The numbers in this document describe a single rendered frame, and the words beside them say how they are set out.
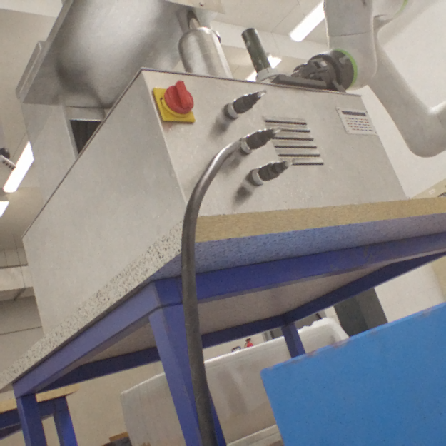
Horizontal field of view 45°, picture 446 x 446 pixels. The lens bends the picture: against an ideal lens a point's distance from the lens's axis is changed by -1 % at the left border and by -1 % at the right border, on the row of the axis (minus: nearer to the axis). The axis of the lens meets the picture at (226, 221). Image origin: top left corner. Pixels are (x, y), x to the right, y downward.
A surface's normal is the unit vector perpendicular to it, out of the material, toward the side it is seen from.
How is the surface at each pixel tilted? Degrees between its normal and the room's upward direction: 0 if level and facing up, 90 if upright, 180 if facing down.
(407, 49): 90
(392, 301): 90
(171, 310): 90
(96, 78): 180
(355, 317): 90
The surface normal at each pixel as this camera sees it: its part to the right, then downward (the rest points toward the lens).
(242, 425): 0.47, -0.30
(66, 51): 0.32, 0.91
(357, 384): -0.77, 0.07
